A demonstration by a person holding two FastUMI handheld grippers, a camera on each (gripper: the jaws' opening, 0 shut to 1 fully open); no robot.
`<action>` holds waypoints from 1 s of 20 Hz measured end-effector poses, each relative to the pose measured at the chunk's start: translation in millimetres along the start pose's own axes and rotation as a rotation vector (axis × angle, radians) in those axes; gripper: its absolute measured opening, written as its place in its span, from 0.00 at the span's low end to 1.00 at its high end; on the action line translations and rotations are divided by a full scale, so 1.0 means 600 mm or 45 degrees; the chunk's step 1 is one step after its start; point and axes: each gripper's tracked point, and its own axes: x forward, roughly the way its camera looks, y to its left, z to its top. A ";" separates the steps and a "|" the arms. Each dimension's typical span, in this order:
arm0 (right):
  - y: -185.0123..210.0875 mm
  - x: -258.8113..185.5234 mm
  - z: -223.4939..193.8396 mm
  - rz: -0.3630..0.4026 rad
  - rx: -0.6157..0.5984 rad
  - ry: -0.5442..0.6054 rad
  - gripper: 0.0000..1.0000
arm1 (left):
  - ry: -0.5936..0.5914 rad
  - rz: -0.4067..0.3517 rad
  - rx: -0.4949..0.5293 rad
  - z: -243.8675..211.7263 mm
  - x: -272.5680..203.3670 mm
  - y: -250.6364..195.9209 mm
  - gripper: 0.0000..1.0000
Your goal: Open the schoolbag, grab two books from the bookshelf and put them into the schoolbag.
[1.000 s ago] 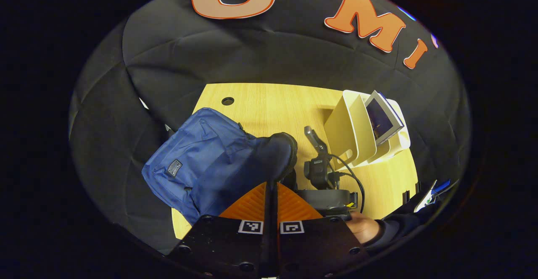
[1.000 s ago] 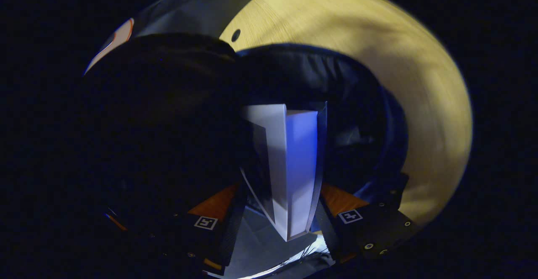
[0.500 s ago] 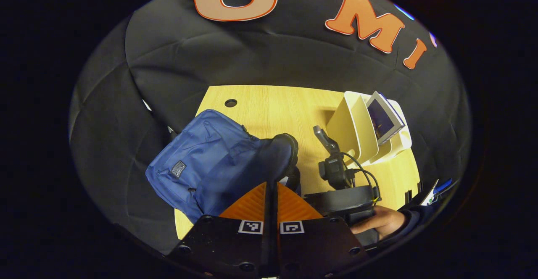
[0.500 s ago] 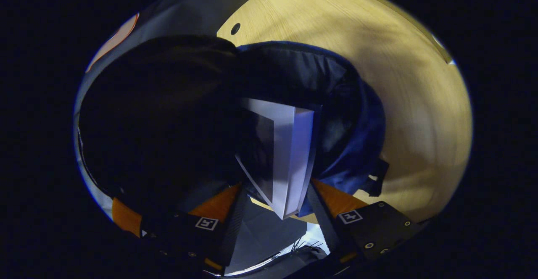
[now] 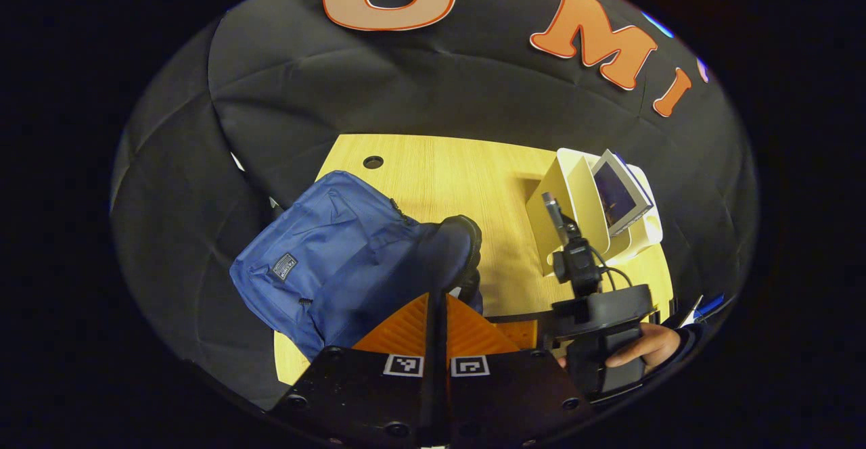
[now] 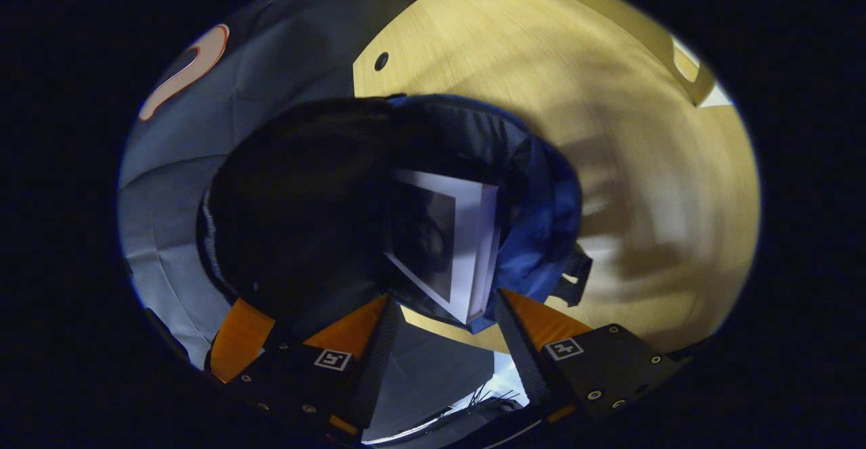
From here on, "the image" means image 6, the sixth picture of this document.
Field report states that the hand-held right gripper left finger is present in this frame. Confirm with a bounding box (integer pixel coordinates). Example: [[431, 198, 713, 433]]
[[220, 293, 403, 444]]

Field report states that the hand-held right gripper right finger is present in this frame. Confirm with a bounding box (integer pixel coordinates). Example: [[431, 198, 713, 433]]
[[494, 289, 681, 429]]

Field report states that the blue schoolbag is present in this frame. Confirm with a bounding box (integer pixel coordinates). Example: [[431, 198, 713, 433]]
[[196, 94, 595, 335]]

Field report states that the white cover book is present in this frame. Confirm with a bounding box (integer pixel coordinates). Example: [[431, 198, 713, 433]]
[[384, 168, 503, 325]]

